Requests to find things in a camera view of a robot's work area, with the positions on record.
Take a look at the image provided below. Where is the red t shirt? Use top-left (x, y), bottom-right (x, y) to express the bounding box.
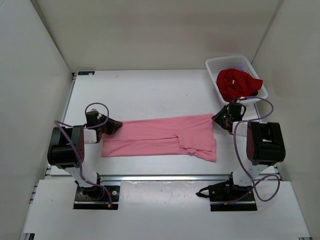
top-left (216, 68), bottom-right (263, 102)

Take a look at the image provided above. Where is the pink t shirt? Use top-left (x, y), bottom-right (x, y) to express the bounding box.
top-left (101, 113), bottom-right (217, 162)

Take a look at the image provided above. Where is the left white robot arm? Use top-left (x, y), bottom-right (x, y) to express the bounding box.
top-left (47, 109), bottom-right (123, 204)

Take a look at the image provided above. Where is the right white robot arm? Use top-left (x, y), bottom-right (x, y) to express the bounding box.
top-left (196, 100), bottom-right (286, 205)

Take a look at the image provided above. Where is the blue table label sticker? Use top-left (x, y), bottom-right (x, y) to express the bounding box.
top-left (77, 71), bottom-right (95, 76)

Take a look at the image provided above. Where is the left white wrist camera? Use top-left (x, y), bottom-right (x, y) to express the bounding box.
top-left (90, 108), bottom-right (99, 113)

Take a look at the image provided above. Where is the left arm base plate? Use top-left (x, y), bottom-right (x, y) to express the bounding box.
top-left (73, 183), bottom-right (121, 210)

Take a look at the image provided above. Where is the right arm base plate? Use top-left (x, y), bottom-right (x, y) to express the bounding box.
top-left (208, 183), bottom-right (258, 212)

